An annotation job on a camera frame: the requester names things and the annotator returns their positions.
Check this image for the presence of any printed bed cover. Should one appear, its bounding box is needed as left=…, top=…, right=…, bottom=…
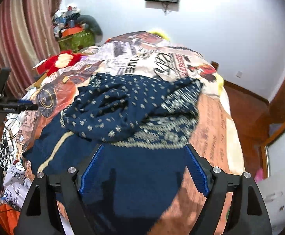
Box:
left=4, top=32, right=244, bottom=234

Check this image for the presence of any navy patterned garment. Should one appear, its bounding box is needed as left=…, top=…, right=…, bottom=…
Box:
left=23, top=73, right=202, bottom=234

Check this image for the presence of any red plush toy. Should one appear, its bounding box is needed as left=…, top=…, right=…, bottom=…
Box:
left=33, top=50, right=82, bottom=76

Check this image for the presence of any striped red beige curtain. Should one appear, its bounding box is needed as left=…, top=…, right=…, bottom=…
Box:
left=0, top=0, right=62, bottom=98

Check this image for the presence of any cluttered pile on green box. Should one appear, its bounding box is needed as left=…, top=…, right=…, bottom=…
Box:
left=52, top=5, right=103, bottom=52

